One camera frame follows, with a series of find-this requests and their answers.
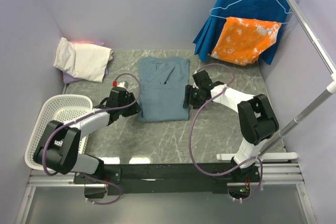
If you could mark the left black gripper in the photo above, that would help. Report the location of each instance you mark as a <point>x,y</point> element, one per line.
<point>135,108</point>

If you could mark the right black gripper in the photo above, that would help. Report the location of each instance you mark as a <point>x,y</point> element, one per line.
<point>189,91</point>

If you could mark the grey-blue t shirt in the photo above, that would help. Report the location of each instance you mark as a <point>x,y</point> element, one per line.
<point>163,82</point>

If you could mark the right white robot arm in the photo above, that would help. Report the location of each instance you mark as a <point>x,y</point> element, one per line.
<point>257,119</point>

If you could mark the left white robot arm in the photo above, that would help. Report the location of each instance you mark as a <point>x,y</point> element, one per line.
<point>58,146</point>

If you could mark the white folded t shirt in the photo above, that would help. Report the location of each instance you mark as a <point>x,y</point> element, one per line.
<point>82,61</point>

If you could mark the white plastic laundry basket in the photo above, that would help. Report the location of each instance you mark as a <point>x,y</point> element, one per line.
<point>62,108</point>

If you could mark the pink folded t shirt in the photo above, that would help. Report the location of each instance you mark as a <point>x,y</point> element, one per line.
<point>89,42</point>

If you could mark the orange white tie-dye cloth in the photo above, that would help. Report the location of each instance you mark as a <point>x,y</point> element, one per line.
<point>242,40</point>

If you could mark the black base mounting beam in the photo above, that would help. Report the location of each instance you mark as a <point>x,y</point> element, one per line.
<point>165,178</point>

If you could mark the blue pleated skirt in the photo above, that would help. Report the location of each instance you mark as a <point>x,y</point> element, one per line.
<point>208,36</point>

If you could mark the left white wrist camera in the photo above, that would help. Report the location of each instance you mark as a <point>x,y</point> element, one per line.
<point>122,84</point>

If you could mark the aluminium rail frame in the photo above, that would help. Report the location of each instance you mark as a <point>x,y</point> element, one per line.
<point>274,174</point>

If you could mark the silver clothes rack frame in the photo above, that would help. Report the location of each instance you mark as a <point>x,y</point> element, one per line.
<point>326,94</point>

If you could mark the light blue wire hanger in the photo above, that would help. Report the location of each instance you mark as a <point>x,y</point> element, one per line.
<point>268,10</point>

